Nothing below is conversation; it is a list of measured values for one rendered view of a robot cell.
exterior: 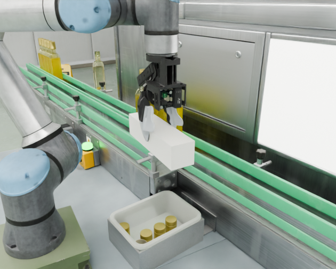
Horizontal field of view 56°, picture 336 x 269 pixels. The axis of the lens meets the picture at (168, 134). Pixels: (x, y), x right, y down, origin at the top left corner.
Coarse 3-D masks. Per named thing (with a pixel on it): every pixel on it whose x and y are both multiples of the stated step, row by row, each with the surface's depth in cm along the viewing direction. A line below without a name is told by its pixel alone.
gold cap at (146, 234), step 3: (141, 231) 87; (144, 231) 87; (147, 231) 87; (150, 231) 87; (141, 234) 86; (144, 234) 86; (147, 234) 86; (150, 234) 86; (141, 237) 86; (144, 237) 85; (147, 237) 85; (150, 237) 86; (147, 240) 86; (150, 240) 86
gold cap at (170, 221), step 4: (168, 216) 93; (172, 216) 93; (168, 220) 91; (172, 220) 91; (176, 220) 91; (168, 224) 91; (172, 224) 91; (176, 224) 92; (168, 228) 91; (172, 228) 91
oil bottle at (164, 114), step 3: (177, 108) 106; (180, 108) 107; (162, 111) 109; (177, 111) 106; (180, 111) 107; (162, 114) 109; (165, 114) 108; (180, 114) 108; (162, 117) 110; (165, 117) 108; (165, 120) 108; (177, 126) 109; (180, 126) 110; (180, 129) 110
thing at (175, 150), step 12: (132, 120) 86; (156, 120) 83; (132, 132) 88; (156, 132) 75; (168, 132) 75; (180, 132) 75; (144, 144) 82; (156, 144) 75; (168, 144) 69; (180, 144) 69; (192, 144) 71; (156, 156) 76; (168, 156) 70; (180, 156) 70; (192, 156) 72
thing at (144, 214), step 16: (160, 192) 100; (128, 208) 92; (144, 208) 96; (160, 208) 100; (176, 208) 98; (192, 208) 92; (144, 224) 96; (192, 224) 86; (128, 240) 80; (160, 240) 80
